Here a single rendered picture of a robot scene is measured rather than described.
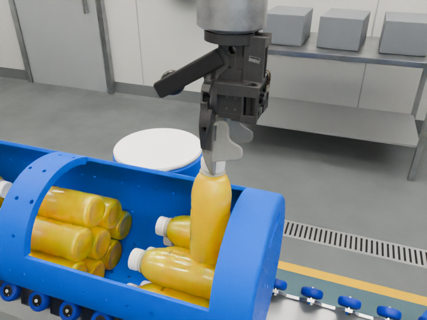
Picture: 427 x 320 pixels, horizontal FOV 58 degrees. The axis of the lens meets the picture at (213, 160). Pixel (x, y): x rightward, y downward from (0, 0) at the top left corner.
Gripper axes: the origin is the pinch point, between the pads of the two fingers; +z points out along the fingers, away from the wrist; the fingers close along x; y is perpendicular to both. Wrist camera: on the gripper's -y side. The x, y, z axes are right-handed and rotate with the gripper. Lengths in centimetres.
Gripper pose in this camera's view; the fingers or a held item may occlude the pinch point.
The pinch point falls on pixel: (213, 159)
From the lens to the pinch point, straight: 61.2
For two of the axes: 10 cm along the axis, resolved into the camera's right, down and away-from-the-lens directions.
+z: -0.2, 8.7, 4.9
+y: 9.4, 1.8, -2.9
